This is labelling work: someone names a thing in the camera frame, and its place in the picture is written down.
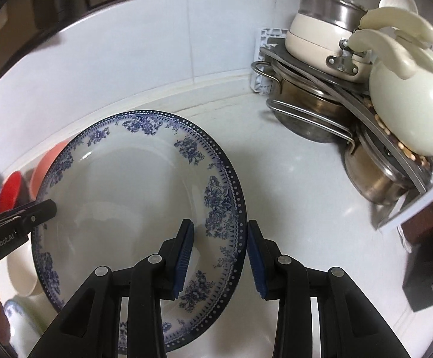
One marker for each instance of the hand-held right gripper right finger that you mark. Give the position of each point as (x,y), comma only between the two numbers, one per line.
(256,261)

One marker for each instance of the wide steel pot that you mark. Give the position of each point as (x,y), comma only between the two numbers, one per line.
(305,119)

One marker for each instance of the blue floral white plate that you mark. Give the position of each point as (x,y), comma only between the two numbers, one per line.
(22,324)
(127,201)

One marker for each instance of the pink bowl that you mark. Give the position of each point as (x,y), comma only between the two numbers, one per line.
(43,171)

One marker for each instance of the small steel pot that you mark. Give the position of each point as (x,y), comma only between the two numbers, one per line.
(372,179)

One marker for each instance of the cream bowl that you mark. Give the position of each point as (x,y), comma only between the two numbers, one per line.
(20,268)

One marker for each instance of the red and black bowl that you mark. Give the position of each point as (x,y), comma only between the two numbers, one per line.
(9,194)

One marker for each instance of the cream round casserole pot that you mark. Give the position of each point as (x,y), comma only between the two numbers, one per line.
(417,100)

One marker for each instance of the cream saucepan with steamer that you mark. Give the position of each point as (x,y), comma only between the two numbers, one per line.
(309,37)

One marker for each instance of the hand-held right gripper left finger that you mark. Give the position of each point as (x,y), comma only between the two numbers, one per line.
(183,261)

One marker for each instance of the white and steel pot rack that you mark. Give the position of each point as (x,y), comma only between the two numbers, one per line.
(406,212)

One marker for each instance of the black knife block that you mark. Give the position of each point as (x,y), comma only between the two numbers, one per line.
(425,279)

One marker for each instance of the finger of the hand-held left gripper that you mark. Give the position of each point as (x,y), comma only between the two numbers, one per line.
(41,210)

